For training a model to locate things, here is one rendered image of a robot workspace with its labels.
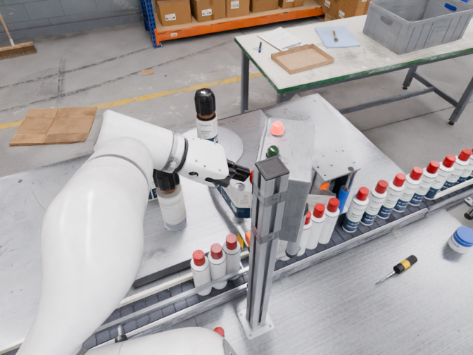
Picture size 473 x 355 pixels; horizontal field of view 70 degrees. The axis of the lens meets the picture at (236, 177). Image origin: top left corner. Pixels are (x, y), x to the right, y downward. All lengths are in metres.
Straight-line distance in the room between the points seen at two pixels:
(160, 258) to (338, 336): 0.61
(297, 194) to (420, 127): 2.91
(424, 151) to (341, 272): 2.11
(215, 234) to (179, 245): 0.13
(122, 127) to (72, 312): 0.40
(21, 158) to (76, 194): 2.94
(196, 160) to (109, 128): 0.17
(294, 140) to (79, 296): 0.48
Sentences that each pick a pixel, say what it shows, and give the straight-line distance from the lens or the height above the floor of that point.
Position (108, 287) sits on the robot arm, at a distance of 0.31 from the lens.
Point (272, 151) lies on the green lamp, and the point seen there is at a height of 1.50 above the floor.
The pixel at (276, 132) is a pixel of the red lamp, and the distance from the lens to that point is 0.66.
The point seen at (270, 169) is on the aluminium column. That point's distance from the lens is 0.56.
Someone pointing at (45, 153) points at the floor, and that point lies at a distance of 3.21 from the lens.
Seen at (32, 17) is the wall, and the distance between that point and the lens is 5.20.
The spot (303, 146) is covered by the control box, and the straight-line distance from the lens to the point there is 0.65.
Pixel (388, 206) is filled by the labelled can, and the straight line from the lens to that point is 1.32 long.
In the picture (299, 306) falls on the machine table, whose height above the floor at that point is 0.83.
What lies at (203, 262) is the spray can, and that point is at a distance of 0.96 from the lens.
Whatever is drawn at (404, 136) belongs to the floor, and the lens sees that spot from 3.30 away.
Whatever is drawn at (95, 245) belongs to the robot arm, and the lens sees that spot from 0.31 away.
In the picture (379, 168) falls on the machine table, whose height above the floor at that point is 0.83.
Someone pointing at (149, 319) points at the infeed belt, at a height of 0.88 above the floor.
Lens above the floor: 1.90
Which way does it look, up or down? 47 degrees down
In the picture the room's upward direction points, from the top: straight up
